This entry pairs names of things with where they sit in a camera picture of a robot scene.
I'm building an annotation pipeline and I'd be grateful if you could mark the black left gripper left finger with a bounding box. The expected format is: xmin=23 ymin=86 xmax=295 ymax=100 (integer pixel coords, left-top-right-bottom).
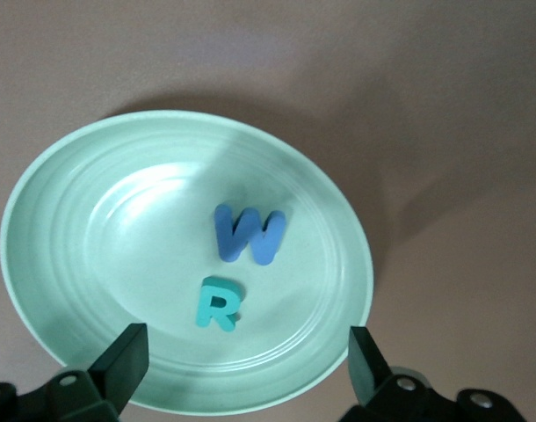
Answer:
xmin=0 ymin=323 xmax=149 ymax=422

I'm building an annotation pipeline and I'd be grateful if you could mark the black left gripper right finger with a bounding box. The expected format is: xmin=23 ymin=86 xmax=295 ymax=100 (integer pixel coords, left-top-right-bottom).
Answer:
xmin=337 ymin=325 xmax=527 ymax=422

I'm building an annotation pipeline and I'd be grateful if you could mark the teal capital letter R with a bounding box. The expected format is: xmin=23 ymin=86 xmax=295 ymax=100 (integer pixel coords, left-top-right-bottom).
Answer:
xmin=193 ymin=276 xmax=243 ymax=333

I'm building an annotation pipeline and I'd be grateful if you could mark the blue capital letter W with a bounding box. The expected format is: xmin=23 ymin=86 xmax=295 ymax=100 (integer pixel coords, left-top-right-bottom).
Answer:
xmin=214 ymin=203 xmax=288 ymax=267

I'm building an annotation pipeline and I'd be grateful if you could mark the green plate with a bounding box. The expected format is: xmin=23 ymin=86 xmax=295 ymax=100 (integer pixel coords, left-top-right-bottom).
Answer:
xmin=0 ymin=109 xmax=378 ymax=417

